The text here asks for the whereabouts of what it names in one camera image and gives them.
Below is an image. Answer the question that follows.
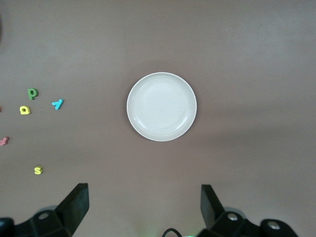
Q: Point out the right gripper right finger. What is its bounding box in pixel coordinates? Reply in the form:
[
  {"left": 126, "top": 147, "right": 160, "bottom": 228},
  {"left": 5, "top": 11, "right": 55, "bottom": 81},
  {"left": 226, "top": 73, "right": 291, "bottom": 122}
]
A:
[{"left": 197, "top": 184, "right": 301, "bottom": 237}]

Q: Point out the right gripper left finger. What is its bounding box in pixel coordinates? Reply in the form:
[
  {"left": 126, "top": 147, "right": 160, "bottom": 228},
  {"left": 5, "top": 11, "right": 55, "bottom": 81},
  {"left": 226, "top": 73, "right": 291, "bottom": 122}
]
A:
[{"left": 0, "top": 183, "right": 89, "bottom": 237}]

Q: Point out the teal letter y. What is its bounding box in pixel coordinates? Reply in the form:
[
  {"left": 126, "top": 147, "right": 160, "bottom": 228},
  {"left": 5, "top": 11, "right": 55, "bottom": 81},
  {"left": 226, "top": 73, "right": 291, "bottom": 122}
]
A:
[{"left": 51, "top": 98, "right": 65, "bottom": 110}]

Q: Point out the green letter p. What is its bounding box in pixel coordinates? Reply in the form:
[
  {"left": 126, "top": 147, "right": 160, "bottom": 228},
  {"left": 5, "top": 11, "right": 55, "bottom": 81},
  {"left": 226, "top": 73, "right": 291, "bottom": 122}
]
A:
[{"left": 27, "top": 88, "right": 39, "bottom": 101}]

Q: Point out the beige round plate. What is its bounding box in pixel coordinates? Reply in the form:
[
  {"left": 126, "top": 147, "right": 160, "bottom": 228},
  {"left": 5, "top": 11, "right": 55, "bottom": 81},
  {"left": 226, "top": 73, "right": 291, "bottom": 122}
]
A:
[{"left": 126, "top": 72, "right": 198, "bottom": 142}]

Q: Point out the brown table cover sheet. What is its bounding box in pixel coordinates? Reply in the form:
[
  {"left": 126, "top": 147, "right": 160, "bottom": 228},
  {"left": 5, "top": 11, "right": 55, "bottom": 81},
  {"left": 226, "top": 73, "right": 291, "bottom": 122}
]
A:
[{"left": 0, "top": 0, "right": 316, "bottom": 237}]

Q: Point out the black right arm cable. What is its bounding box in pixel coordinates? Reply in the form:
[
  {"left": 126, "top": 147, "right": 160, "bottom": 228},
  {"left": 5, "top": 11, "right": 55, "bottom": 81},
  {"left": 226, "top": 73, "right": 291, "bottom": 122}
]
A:
[{"left": 161, "top": 227, "right": 183, "bottom": 237}]

